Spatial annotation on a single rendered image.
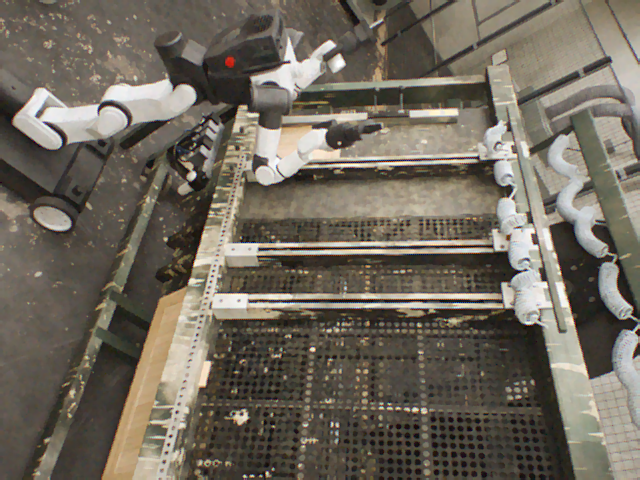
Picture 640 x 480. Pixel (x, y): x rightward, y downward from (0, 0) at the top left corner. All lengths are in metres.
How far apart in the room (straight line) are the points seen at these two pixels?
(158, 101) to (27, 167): 0.69
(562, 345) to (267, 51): 1.41
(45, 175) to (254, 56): 1.15
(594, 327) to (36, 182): 2.43
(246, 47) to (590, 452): 1.69
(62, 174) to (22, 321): 0.69
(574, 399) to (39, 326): 2.10
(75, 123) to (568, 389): 2.15
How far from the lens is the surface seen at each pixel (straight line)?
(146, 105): 2.46
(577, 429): 1.74
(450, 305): 1.91
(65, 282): 2.83
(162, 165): 3.26
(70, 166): 2.86
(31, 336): 2.67
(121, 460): 2.38
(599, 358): 2.44
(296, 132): 2.70
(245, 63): 2.17
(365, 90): 2.89
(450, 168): 2.41
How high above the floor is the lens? 2.27
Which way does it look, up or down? 30 degrees down
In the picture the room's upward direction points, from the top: 67 degrees clockwise
